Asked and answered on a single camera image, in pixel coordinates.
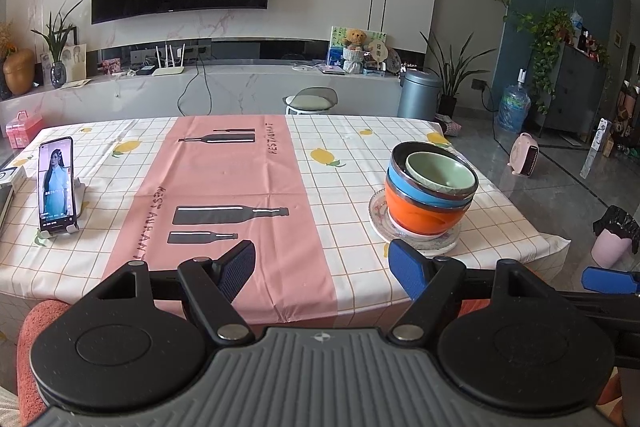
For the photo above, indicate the dried flower bunch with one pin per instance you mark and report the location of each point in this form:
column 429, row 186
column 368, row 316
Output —
column 6, row 39

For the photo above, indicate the red fleece cloth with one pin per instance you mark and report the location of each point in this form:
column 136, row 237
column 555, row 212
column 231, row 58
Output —
column 37, row 347

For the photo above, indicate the white marble tv console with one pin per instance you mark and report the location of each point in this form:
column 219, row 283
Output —
column 240, row 92

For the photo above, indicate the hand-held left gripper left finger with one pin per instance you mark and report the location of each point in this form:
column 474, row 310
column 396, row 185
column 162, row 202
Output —
column 240, row 268

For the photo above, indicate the patterned fabric bag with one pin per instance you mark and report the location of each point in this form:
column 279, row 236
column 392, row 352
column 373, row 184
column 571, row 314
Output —
column 448, row 127

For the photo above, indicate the white woven basket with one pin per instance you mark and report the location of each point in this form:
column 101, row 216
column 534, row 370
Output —
column 353, row 61

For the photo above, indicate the pink storage box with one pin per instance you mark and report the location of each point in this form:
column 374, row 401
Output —
column 24, row 132

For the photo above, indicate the grey drawer cabinet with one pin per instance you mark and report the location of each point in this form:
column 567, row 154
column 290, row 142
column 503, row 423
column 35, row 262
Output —
column 575, row 87

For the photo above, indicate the checked lemon print tablecloth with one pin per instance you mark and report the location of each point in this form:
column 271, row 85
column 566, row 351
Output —
column 325, row 207

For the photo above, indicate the dark notebook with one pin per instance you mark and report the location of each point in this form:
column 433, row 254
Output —
column 4, row 207

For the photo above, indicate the white phone stand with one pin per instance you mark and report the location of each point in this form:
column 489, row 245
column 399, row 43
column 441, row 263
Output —
column 81, row 192

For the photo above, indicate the pink fan heater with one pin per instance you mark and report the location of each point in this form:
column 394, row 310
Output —
column 520, row 154

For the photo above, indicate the white device box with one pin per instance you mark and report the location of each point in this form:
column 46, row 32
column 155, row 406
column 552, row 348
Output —
column 12, row 179

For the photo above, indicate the brown teddy bear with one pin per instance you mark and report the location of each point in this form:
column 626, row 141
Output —
column 356, row 38

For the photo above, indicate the blue steel bowl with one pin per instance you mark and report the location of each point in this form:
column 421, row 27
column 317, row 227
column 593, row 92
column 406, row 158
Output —
column 405, row 189

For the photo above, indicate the tall white floor sign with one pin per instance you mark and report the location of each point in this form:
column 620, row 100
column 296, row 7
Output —
column 595, row 147

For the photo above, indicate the pink photo card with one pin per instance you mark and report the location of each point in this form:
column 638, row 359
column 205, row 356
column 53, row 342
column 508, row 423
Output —
column 111, row 67

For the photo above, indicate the smartphone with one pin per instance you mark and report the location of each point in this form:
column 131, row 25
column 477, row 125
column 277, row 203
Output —
column 57, row 187

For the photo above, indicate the clear glass plate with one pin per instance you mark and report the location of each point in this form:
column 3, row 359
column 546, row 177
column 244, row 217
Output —
column 380, row 221

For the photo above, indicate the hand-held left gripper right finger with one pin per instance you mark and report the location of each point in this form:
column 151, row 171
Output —
column 407, row 269

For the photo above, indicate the brown gourd vase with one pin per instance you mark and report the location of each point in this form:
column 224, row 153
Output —
column 19, row 74

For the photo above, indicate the bushy green trailing plant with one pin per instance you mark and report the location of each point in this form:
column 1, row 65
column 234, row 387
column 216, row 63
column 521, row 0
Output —
column 545, row 37

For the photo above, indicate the grey metal trash can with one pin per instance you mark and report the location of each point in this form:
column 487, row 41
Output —
column 419, row 97

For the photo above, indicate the pink bin with black bag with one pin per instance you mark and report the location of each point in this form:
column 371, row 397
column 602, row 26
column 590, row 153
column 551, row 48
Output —
column 612, row 242

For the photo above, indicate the orange steel bowl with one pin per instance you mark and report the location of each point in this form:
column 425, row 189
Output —
column 420, row 217

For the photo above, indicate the green blue painting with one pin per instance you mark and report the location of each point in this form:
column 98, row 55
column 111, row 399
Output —
column 336, row 39

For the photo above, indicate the white round stool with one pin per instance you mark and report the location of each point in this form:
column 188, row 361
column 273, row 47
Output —
column 310, row 102

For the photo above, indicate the plant in glass vase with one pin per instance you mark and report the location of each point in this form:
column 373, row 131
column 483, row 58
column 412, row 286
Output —
column 57, row 74

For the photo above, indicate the round hand fan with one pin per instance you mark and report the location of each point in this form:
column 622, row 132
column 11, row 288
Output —
column 380, row 52

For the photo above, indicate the blue water jug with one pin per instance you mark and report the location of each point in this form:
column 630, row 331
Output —
column 514, row 109

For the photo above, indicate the decorative display plate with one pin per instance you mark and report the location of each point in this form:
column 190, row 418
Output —
column 396, row 63

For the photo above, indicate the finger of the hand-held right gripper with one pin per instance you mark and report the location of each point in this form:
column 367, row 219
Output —
column 610, row 280

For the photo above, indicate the sketch portrait card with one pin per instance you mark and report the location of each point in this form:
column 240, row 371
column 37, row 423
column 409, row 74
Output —
column 75, row 59

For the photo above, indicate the white wifi router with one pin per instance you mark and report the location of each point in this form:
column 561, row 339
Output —
column 169, row 69

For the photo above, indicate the fruit painted white plate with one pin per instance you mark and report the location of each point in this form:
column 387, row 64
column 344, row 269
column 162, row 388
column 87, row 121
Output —
column 430, row 237

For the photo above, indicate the silver tablet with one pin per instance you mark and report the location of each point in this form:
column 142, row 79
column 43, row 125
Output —
column 332, row 70

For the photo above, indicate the long leaf potted plant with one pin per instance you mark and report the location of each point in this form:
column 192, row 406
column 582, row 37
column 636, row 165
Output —
column 445, row 107

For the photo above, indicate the green ceramic bowl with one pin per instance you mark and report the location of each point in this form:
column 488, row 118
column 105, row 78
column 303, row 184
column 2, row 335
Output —
column 440, row 172

